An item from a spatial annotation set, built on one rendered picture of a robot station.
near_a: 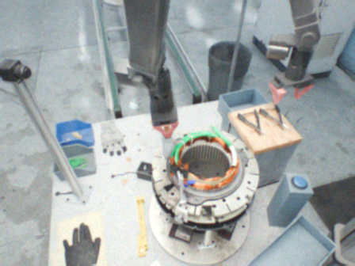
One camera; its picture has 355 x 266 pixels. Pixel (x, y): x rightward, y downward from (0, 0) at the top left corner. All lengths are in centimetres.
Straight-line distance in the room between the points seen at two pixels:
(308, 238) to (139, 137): 84
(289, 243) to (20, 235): 175
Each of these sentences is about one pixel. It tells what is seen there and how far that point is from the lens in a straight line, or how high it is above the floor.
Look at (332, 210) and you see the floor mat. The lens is 221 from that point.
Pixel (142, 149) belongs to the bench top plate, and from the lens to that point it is 124.
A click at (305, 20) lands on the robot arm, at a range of 78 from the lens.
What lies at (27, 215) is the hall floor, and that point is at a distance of 219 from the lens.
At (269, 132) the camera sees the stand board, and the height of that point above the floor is 106.
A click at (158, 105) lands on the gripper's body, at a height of 133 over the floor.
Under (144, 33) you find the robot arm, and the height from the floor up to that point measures 156.
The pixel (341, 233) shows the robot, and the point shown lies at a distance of 100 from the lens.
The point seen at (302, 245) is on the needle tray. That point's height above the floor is 103.
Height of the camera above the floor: 173
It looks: 47 degrees down
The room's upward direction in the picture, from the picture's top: straight up
